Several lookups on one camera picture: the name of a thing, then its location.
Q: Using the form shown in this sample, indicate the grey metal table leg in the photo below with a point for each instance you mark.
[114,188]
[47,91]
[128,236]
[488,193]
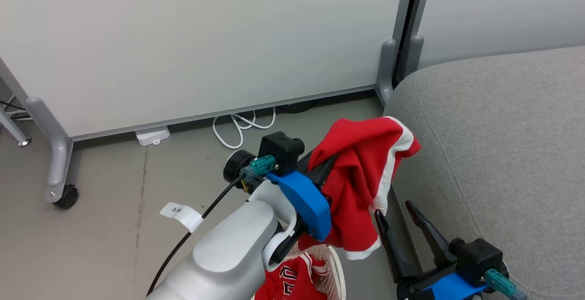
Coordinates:
[11,128]

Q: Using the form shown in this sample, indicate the large white partition panel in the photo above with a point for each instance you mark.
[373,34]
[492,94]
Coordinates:
[183,39]

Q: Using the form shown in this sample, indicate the white power adapter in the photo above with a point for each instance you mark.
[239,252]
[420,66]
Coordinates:
[153,135]

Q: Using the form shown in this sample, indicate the grey fabric sofa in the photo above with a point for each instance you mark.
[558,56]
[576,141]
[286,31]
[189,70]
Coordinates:
[502,153]

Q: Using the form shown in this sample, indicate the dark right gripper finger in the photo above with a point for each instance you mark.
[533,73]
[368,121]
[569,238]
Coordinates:
[427,231]
[394,254]

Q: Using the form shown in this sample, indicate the short grey partition foot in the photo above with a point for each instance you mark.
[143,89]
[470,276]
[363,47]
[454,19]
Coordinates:
[413,55]
[386,69]

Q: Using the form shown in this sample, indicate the long grey partition foot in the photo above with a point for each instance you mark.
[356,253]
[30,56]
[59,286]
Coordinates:
[52,144]

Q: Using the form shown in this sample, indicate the cream perforated laundry basket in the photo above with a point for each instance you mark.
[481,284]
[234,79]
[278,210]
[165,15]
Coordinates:
[332,272]

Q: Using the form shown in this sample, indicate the red jersey with printed letters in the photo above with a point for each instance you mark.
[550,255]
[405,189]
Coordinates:
[283,281]

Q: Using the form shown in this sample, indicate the small white partition panel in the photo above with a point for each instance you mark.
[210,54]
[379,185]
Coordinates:
[502,12]

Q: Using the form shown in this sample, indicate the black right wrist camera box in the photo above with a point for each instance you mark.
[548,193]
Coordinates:
[477,259]

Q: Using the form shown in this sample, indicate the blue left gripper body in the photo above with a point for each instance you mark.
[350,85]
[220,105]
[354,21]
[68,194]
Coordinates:
[306,204]

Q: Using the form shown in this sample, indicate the red shorts with white trim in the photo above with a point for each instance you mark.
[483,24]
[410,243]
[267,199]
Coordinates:
[356,167]

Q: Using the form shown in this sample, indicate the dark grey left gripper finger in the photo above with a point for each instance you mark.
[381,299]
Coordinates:
[320,174]

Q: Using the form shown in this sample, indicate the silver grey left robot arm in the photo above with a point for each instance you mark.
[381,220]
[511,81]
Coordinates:
[228,254]

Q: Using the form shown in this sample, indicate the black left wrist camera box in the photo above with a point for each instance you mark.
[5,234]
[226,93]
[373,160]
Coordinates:
[281,151]

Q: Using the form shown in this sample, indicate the black caster wheel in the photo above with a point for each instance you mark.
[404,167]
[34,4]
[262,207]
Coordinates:
[67,197]

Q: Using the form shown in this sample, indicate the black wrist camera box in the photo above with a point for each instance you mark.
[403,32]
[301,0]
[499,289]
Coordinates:
[281,151]
[477,259]

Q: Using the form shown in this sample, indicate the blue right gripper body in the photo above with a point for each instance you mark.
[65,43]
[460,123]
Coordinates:
[452,288]

